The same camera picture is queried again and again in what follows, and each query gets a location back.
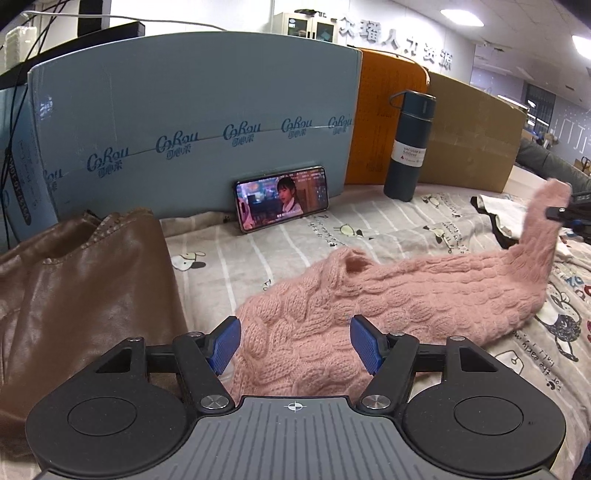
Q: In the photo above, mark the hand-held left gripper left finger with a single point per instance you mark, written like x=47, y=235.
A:
x=225, y=345

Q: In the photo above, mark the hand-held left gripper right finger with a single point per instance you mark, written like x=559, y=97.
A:
x=365, y=345

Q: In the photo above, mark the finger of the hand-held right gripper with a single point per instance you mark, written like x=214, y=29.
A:
x=581, y=197
x=568, y=213

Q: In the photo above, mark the pink knit sweater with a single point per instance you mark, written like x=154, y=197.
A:
x=415, y=286

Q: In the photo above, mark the brown leather garment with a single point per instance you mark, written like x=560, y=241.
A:
x=92, y=300

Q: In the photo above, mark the grey sofa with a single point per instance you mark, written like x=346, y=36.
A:
x=549, y=159

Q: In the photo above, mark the white and black garment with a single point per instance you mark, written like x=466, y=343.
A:
x=503, y=217

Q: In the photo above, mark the striped cartoon print bed sheet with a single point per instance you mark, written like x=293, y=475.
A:
x=258, y=249

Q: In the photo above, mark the brown cardboard panel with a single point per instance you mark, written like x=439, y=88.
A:
x=471, y=134

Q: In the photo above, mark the ceiling light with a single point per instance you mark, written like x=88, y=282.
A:
x=461, y=16
x=584, y=46

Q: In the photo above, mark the smartphone with lit screen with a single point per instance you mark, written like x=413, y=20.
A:
x=281, y=198

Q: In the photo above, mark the dark blue thermos bottle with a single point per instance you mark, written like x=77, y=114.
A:
x=408, y=138

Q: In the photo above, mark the orange cardboard panel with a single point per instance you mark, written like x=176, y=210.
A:
x=383, y=134

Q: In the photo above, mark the blue foam board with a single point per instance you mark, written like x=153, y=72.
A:
x=184, y=92

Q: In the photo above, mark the white glass door cabinet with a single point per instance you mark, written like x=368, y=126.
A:
x=309, y=27

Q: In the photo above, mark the black monitor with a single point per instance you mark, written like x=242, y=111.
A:
x=69, y=46

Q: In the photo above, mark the white wall lettering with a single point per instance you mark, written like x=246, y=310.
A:
x=406, y=46

